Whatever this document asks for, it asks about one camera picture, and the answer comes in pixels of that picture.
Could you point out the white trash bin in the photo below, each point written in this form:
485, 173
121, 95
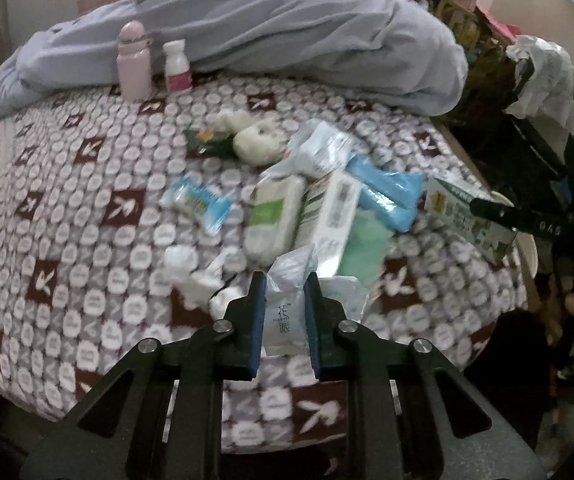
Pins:
513, 259

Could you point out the green white medicine box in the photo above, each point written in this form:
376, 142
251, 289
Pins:
448, 199

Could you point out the wooden crib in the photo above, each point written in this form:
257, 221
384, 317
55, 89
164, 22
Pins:
483, 45

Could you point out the white bottle red label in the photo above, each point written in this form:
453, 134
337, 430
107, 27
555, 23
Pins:
177, 67

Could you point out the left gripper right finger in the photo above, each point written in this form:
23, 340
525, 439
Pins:
325, 322

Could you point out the white patterned cloth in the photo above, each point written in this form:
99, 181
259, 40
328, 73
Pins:
544, 79

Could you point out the dark green snack wrapper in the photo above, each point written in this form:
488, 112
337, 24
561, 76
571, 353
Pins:
209, 143

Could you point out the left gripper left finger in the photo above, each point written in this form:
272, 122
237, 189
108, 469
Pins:
241, 349

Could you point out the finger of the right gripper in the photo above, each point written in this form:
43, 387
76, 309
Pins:
519, 219

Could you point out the grey blue blanket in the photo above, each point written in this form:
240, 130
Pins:
389, 51

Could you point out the blue white candy wrapper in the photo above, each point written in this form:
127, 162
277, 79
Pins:
195, 201

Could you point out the green white tissue pack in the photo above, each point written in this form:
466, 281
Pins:
273, 221

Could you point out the silver plastic bag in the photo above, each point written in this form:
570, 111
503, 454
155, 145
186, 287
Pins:
315, 150

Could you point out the green cloth piece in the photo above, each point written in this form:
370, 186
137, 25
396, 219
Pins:
366, 248

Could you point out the cream plush toy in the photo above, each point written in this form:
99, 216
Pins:
256, 141

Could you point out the pink bottle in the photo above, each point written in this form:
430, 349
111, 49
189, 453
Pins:
134, 62

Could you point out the white striped carton box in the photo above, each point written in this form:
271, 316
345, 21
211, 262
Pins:
326, 219

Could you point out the crumpled white tissue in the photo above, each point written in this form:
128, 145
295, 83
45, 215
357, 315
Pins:
205, 289

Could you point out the blue plastic wrapper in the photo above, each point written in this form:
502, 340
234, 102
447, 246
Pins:
393, 196

